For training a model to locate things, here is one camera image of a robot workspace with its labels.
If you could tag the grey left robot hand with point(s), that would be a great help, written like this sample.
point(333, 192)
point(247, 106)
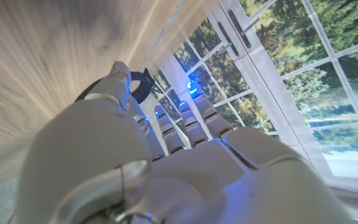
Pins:
point(135, 174)

